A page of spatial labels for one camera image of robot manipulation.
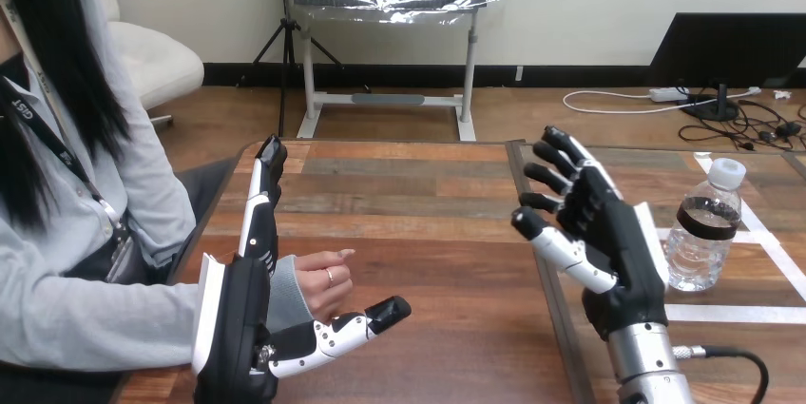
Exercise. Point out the person's hand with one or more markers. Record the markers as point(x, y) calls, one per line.
point(324, 291)

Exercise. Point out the dark screen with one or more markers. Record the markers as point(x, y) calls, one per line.
point(730, 48)

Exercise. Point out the white cushioned chair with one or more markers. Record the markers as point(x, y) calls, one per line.
point(154, 58)

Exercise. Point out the black tripod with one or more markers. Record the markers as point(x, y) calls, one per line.
point(287, 29)

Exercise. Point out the white power strip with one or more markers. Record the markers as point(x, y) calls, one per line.
point(667, 94)

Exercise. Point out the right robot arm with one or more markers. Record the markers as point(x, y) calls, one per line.
point(645, 363)

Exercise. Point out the clear water bottle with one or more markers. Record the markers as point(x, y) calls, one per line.
point(700, 250)

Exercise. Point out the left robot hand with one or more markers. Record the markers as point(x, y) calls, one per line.
point(236, 319)

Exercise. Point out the person's body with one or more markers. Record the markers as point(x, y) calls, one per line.
point(69, 136)

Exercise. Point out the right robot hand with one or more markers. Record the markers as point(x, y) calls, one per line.
point(620, 250)

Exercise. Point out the person's forearm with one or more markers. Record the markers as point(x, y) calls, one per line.
point(94, 319)

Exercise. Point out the white desk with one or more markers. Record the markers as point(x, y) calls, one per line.
point(384, 99)

